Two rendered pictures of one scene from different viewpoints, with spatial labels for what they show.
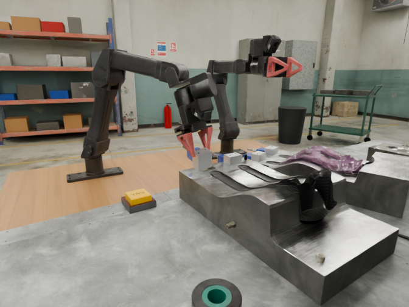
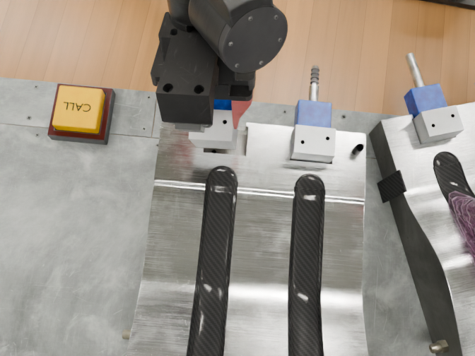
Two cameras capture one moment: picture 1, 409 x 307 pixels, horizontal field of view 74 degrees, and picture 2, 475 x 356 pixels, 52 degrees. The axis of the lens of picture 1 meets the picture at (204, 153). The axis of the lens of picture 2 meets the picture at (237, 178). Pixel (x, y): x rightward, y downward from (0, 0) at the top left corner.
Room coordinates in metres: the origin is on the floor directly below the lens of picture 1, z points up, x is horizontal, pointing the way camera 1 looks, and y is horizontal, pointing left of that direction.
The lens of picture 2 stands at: (0.64, -0.12, 1.46)
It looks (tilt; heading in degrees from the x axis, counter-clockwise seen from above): 75 degrees down; 28
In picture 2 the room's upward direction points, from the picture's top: 10 degrees clockwise
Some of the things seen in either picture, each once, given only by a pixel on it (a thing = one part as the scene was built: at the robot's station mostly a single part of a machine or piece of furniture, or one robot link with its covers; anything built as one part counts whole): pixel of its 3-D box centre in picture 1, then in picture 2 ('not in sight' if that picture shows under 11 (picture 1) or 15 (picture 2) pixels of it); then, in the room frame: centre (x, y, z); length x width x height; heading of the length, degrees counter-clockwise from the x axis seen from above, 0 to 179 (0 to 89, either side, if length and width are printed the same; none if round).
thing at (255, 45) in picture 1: (255, 56); not in sight; (1.11, -0.20, 1.24); 0.12 x 0.09 x 0.12; 28
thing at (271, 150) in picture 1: (260, 151); not in sight; (1.12, -0.24, 0.86); 0.13 x 0.05 x 0.05; 50
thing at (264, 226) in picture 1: (268, 197); (248, 328); (0.65, -0.17, 0.87); 0.50 x 0.26 x 0.14; 33
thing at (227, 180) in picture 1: (268, 176); (261, 316); (0.67, -0.17, 0.92); 0.35 x 0.16 x 0.09; 33
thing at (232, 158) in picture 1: (224, 158); (312, 112); (0.91, -0.07, 0.89); 0.13 x 0.05 x 0.05; 33
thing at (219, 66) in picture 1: (230, 74); not in sight; (1.26, -0.11, 1.17); 0.30 x 0.09 x 0.12; 28
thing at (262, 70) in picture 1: (270, 67); not in sight; (1.03, -0.24, 1.20); 0.10 x 0.07 x 0.07; 118
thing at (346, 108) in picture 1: (344, 108); not in sight; (8.09, -4.14, 0.20); 0.63 x 0.44 x 0.40; 113
